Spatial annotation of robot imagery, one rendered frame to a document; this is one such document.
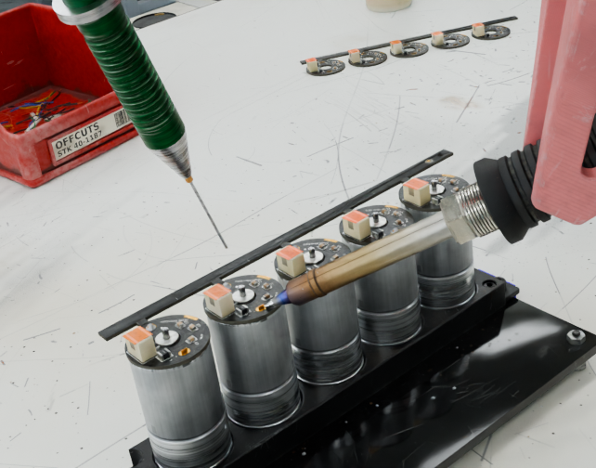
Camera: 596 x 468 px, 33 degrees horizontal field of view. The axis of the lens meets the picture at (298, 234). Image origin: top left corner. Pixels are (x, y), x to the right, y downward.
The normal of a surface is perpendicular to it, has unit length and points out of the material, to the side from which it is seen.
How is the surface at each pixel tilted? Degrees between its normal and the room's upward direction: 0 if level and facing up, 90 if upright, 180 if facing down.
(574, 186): 99
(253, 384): 90
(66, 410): 0
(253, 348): 90
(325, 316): 90
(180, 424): 90
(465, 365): 0
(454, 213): 38
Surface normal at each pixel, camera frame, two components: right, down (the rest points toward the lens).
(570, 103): -0.19, 0.71
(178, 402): 0.13, 0.48
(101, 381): -0.13, -0.86
